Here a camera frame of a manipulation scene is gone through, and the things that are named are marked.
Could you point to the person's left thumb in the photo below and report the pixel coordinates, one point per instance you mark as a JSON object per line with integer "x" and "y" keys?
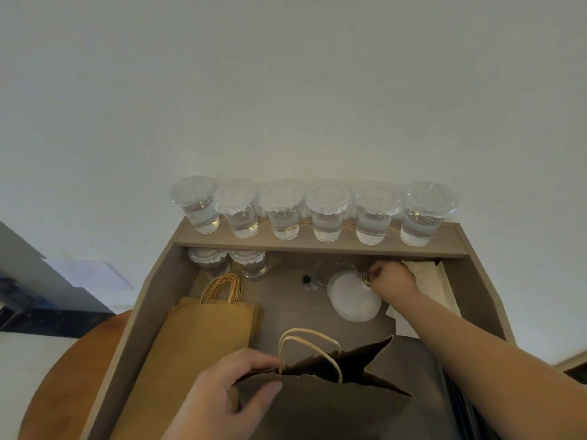
{"x": 261, "y": 393}

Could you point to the clear lidded plastic cup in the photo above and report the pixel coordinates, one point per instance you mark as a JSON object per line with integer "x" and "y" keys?
{"x": 250, "y": 263}
{"x": 208, "y": 260}

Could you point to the white paper napkins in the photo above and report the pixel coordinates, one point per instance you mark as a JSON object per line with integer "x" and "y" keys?
{"x": 435, "y": 284}

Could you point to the person's right hand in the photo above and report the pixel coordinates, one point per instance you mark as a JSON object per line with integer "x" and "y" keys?
{"x": 396, "y": 281}

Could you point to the person's left hand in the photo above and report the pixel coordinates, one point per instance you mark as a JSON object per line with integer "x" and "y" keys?
{"x": 215, "y": 403}

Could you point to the person's right fingers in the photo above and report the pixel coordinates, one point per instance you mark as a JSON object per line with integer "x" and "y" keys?
{"x": 376, "y": 272}

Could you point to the row of clear water cups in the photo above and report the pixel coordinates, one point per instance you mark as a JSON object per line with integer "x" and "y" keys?
{"x": 281, "y": 200}

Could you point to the black ribbed object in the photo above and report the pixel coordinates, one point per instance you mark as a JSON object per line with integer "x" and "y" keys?
{"x": 454, "y": 407}

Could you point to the round brown wooden table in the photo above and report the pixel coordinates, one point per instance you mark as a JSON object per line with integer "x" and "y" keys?
{"x": 59, "y": 389}

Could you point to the stack of brown paper bags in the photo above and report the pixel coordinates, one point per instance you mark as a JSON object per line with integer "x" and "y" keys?
{"x": 201, "y": 343}

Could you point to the person's right forearm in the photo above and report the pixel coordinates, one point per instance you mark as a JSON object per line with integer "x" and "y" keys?
{"x": 481, "y": 361}

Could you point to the grey wooden desk shelf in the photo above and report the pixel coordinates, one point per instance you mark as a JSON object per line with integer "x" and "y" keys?
{"x": 321, "y": 245}

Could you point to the brown paper bag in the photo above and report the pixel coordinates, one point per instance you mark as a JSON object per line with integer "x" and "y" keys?
{"x": 321, "y": 407}

